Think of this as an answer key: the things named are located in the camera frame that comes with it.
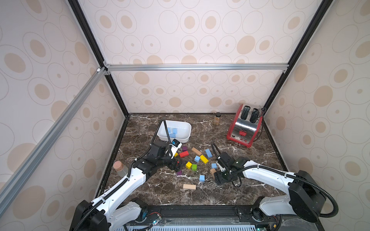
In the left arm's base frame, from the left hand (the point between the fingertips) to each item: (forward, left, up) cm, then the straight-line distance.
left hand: (184, 157), depth 78 cm
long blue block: (+25, +9, -15) cm, 31 cm away
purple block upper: (+14, 0, -15) cm, 21 cm away
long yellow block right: (+6, -12, -14) cm, 20 cm away
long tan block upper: (+12, -8, -15) cm, 21 cm away
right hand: (-6, -24, -14) cm, 28 cm away
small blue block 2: (+6, -8, -13) cm, 17 cm away
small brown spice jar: (+37, -24, -9) cm, 45 cm away
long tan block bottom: (-11, -3, -16) cm, 19 cm away
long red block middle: (+10, +1, -15) cm, 18 cm away
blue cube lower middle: (-7, -10, -13) cm, 18 cm away
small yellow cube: (+1, -3, -13) cm, 13 cm away
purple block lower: (-3, +3, -14) cm, 15 cm away
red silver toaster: (+22, -38, +2) cm, 44 cm away
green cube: (0, -6, -13) cm, 14 cm away
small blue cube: (0, -18, -11) cm, 21 cm away
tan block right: (-2, -17, -13) cm, 22 cm away
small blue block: (+31, +8, -16) cm, 35 cm away
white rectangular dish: (+31, +5, -16) cm, 35 cm away
